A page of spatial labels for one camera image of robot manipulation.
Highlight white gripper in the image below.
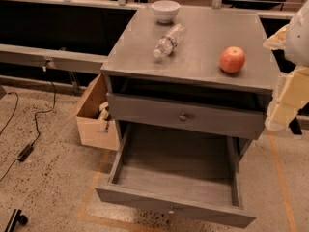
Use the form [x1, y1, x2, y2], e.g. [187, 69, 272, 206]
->
[263, 0, 309, 131]

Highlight clear plastic water bottle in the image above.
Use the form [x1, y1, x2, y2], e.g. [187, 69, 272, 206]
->
[154, 24, 185, 58]

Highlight closed grey top drawer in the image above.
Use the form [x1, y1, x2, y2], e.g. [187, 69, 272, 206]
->
[107, 93, 264, 139]

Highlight grey wooden drawer cabinet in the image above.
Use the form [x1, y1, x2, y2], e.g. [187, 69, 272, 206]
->
[99, 4, 281, 157]

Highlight open grey middle drawer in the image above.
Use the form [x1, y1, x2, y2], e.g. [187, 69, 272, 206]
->
[96, 123, 256, 228]

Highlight red apple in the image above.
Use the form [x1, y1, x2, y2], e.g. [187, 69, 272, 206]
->
[219, 46, 245, 73]

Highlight white ceramic bowl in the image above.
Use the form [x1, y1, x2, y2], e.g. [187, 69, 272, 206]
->
[152, 0, 180, 23]

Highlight open cardboard box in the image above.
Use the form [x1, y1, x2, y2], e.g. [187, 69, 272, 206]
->
[68, 74, 120, 151]

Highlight grey metal railing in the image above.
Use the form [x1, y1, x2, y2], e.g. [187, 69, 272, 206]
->
[0, 0, 309, 75]

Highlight black caster wheel base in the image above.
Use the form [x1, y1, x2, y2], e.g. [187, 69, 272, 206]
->
[5, 209, 28, 232]

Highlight black power adapter cable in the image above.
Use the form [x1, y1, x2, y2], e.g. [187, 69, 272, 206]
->
[0, 80, 58, 183]

